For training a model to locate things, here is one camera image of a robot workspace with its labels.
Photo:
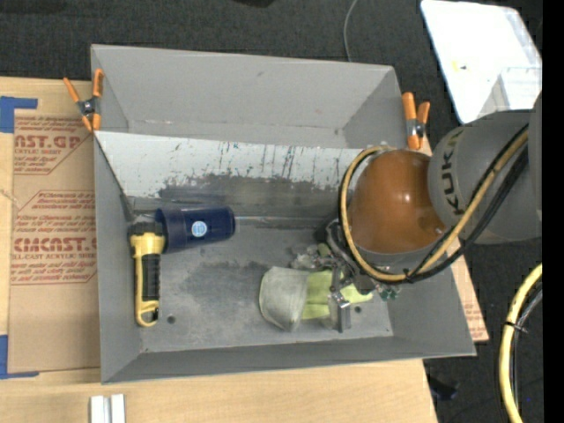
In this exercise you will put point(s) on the grey and yellow-green glove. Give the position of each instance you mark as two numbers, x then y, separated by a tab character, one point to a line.
284	298

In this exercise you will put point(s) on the yellow and black flashlight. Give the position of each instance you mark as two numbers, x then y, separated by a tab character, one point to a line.
149	271

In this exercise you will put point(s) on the brown cardboard board red print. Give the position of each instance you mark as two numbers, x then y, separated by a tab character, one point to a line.
53	280

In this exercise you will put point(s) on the grey metal bin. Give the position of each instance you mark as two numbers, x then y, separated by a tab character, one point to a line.
220	289

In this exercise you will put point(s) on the dark blue cup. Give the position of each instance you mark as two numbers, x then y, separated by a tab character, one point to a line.
196	229

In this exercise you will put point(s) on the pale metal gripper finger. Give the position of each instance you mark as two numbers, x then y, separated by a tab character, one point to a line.
344	317

